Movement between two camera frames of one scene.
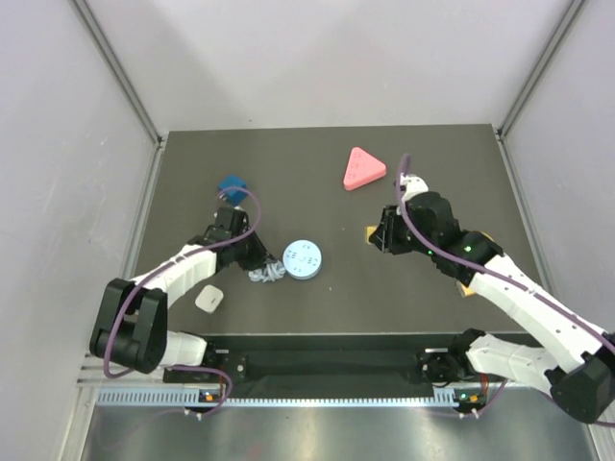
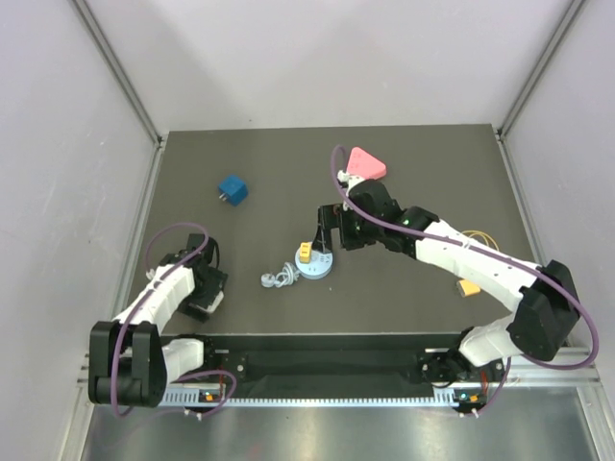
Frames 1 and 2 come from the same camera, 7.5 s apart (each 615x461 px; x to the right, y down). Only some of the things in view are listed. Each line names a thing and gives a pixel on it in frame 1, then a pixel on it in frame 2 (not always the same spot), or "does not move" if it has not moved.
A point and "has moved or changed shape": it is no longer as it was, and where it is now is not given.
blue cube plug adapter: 234,188 does not move
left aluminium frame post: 156,155 does not move
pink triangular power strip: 362,168 does not move
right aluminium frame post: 553,47 does not move
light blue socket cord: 271,272 -> 285,278
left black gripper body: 249,254 -> 205,294
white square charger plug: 209,299 does not move
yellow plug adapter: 369,230 has moved or changed shape
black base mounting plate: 316,360 does not move
